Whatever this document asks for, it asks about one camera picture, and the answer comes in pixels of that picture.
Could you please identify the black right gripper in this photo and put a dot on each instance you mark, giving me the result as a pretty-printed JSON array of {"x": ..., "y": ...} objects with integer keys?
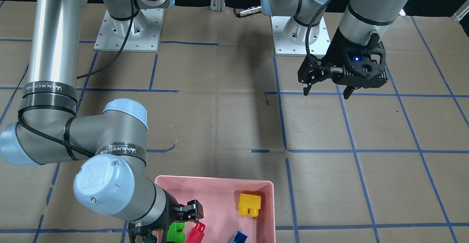
[{"x": 189, "y": 210}]

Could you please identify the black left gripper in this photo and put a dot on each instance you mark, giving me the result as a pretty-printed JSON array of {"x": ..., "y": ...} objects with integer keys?
[{"x": 336, "y": 53}]

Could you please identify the red toy block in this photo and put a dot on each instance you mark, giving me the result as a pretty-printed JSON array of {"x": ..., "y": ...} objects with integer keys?
[{"x": 196, "y": 234}]

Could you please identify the green toy block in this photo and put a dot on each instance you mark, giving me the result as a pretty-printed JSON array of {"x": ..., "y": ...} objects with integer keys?
[{"x": 176, "y": 233}]

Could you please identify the blue toy block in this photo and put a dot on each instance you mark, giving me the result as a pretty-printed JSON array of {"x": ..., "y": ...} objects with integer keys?
[{"x": 239, "y": 237}]

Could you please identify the yellow toy block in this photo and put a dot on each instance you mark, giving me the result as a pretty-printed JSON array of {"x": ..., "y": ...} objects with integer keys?
[{"x": 249, "y": 204}]

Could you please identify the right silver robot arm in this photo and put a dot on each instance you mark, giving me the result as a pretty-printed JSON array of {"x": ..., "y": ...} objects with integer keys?
[{"x": 112, "y": 145}]

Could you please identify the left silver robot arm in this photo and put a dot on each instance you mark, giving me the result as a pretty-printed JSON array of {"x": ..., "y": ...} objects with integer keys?
[{"x": 361, "y": 17}]

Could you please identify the pink plastic box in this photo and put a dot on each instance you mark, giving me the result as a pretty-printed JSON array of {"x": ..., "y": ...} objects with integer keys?
[{"x": 220, "y": 199}]

